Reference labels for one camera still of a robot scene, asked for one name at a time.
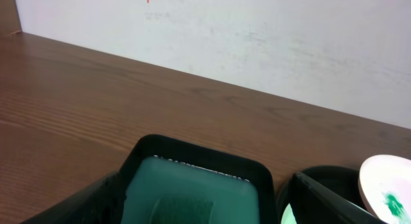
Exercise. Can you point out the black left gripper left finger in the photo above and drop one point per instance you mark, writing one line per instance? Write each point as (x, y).
(100, 202)

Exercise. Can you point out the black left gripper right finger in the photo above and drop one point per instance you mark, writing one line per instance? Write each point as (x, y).
(313, 203)

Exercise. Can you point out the mint green plate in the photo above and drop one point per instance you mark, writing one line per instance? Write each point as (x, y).
(288, 217)

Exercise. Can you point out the green yellow sponge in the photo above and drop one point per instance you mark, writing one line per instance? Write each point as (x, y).
(181, 211)

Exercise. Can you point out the white pink plate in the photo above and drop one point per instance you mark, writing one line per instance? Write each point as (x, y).
(384, 183)

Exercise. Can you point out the round black serving tray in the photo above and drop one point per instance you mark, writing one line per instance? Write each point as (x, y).
(342, 181)

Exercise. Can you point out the black rectangular water tray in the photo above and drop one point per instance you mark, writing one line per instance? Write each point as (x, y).
(161, 167)

